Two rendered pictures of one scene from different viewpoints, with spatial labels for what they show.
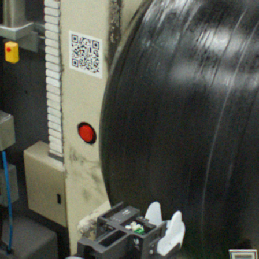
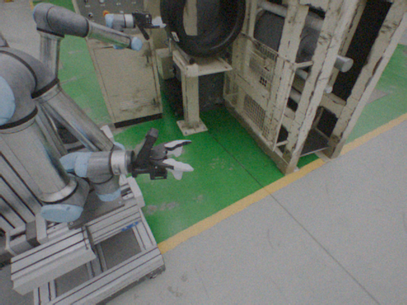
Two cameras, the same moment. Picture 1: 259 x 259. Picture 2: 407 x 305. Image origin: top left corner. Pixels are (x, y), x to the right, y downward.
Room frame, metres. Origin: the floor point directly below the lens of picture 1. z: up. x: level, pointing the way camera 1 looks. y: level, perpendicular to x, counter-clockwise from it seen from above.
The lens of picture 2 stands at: (-0.52, -1.19, 1.57)
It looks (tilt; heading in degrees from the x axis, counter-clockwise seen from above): 42 degrees down; 32
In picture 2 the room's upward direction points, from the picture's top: straight up
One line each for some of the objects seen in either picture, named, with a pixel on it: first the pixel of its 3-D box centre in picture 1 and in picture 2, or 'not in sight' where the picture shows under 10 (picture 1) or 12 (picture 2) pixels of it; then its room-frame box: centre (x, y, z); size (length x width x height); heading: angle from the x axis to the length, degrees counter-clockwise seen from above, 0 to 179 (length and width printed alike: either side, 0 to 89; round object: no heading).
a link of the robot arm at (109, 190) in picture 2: not in sight; (107, 180); (-0.24, -0.63, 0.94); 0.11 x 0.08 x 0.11; 37
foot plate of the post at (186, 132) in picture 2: not in sight; (191, 124); (1.19, 0.04, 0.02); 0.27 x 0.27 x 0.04; 54
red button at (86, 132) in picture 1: (88, 132); not in sight; (1.14, 0.08, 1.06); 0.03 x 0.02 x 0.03; 54
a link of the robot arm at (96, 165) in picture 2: not in sight; (96, 164); (-0.26, -0.64, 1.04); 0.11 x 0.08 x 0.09; 127
